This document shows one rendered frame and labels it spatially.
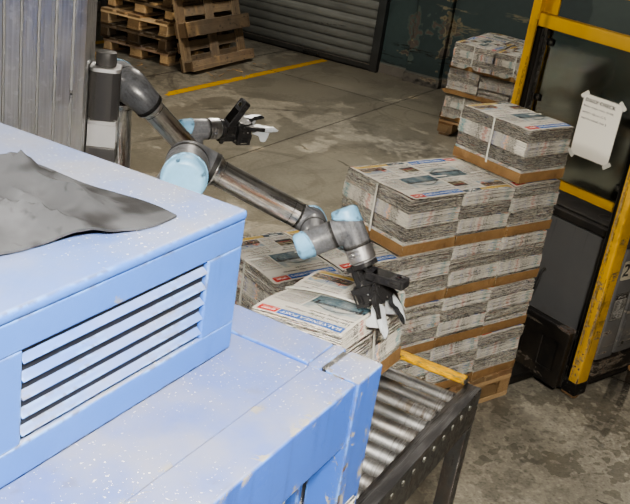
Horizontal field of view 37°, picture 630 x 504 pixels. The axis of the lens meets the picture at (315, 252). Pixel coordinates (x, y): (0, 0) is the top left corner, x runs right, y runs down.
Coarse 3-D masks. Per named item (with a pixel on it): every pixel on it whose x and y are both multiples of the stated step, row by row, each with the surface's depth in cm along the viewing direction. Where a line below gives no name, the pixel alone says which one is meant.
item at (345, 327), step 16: (256, 304) 256; (272, 304) 256; (288, 304) 256; (304, 304) 257; (320, 304) 258; (288, 320) 249; (304, 320) 247; (320, 320) 248; (336, 320) 248; (352, 320) 249; (320, 336) 244; (336, 336) 242; (352, 336) 246
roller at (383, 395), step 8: (384, 392) 268; (392, 392) 268; (384, 400) 266; (392, 400) 266; (400, 400) 265; (408, 400) 265; (400, 408) 264; (408, 408) 263; (416, 408) 263; (424, 408) 263; (424, 416) 261; (432, 416) 260
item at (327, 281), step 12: (312, 276) 277; (324, 276) 278; (336, 276) 278; (348, 276) 279; (312, 288) 269; (324, 288) 270; (336, 288) 270; (348, 288) 270; (396, 324) 271; (396, 336) 274; (384, 348) 268; (396, 348) 275
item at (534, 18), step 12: (540, 0) 422; (552, 0) 426; (540, 12) 423; (552, 12) 427; (528, 36) 429; (540, 36) 426; (528, 48) 430; (540, 48) 433; (528, 60) 432; (540, 60) 431; (528, 72) 434; (540, 72) 436; (516, 84) 439; (528, 84) 435; (516, 96) 440; (528, 96) 442; (528, 108) 440
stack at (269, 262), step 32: (256, 256) 335; (288, 256) 339; (320, 256) 344; (384, 256) 351; (416, 256) 357; (448, 256) 370; (480, 256) 383; (256, 288) 327; (288, 288) 322; (416, 288) 365; (448, 288) 378; (416, 320) 372; (448, 320) 387; (480, 320) 400; (448, 352) 395
